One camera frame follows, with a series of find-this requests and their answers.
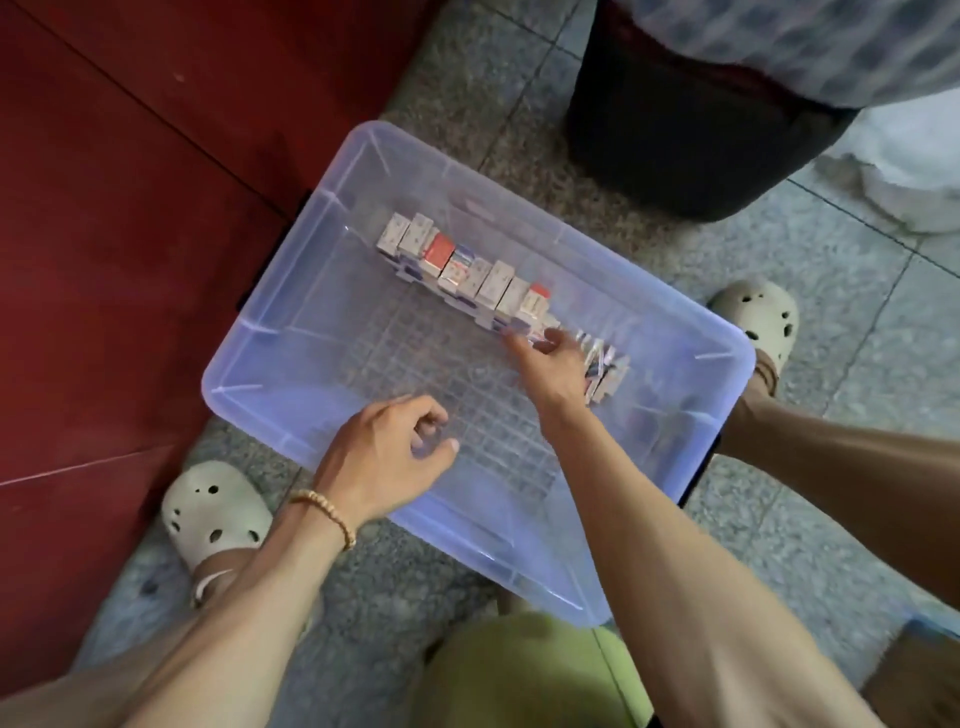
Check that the person's left hand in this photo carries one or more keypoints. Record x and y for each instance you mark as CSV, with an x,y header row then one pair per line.
x,y
383,458

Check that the person's right leg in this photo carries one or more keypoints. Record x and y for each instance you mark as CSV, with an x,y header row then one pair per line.
x,y
855,480

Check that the person's left leg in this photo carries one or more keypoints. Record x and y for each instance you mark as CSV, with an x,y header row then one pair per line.
x,y
60,698

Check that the person's right cream clog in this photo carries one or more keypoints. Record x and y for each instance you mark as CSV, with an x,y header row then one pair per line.
x,y
758,315

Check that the person's right forearm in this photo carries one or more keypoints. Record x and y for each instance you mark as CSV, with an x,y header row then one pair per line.
x,y
675,585

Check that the person's cream clog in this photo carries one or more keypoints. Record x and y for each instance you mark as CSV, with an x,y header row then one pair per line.
x,y
210,510
758,315

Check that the person's leg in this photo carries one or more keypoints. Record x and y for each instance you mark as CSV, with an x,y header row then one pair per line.
x,y
855,480
60,698

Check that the flat brown cardboard piece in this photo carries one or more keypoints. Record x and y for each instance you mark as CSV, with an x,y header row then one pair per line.
x,y
915,683

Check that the black stool red cushion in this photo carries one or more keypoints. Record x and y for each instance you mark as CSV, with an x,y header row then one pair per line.
x,y
675,135

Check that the red display counter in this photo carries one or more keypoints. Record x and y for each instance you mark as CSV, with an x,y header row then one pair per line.
x,y
120,225

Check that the person's right hand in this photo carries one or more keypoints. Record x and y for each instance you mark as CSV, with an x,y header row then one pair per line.
x,y
555,375

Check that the clear plastic storage bin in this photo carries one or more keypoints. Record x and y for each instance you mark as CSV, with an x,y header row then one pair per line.
x,y
300,345

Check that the row of erasers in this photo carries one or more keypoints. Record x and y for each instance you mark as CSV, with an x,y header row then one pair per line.
x,y
450,270

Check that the person's left forearm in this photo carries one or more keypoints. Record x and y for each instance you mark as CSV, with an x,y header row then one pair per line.
x,y
240,630

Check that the crumpled white plastic bag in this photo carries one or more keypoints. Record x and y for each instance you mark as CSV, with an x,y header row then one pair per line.
x,y
908,165

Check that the person's left cream clog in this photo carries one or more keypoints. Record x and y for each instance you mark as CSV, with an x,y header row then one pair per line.
x,y
210,510

